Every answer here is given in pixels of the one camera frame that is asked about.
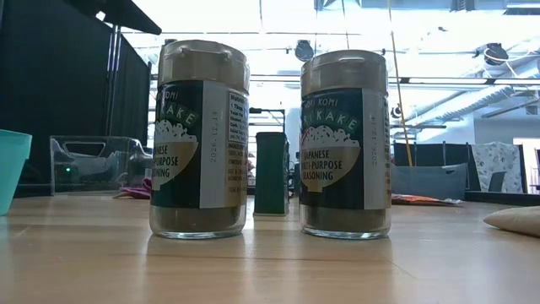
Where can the black partition panel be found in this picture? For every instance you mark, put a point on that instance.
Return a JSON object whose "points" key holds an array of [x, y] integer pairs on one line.
{"points": [[430, 153]]}

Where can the black round ceiling lamp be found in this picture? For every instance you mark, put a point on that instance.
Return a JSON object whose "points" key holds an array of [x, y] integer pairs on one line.
{"points": [[304, 51], [170, 41], [495, 52]]}

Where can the gray translucent plastic bin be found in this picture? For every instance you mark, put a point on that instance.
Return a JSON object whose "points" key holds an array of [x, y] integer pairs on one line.
{"points": [[426, 179]]}

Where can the green lid spice jar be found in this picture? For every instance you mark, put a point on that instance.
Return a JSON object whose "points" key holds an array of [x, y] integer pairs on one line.
{"points": [[139, 166]]}

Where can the orange taco mix packet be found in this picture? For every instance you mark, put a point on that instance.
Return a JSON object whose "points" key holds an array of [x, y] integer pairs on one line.
{"points": [[422, 199]]}

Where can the purple folded cloth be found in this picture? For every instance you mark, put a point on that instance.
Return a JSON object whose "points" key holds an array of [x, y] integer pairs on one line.
{"points": [[135, 192]]}

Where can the green spice tin black lid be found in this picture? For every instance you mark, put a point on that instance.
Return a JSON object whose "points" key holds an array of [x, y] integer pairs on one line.
{"points": [[272, 177]]}

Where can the black chair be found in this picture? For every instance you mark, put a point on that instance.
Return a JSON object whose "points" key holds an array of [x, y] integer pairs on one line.
{"points": [[498, 181]]}

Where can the teal plastic bin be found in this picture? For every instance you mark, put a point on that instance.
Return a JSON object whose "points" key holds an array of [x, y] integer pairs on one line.
{"points": [[12, 169]]}

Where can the black curtain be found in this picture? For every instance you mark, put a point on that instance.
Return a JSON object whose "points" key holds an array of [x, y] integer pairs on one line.
{"points": [[50, 84]]}

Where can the furikake seasoning jar tan lid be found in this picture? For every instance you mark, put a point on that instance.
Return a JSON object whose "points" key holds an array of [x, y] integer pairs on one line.
{"points": [[185, 139], [333, 148]]}

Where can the white patterned board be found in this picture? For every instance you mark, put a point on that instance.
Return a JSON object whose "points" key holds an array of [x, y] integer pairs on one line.
{"points": [[485, 160]]}

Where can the tan folded cloth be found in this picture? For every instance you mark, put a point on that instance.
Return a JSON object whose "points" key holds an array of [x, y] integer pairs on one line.
{"points": [[514, 220]]}

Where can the clear plastic bin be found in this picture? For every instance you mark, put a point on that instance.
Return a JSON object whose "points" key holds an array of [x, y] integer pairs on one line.
{"points": [[84, 177]]}

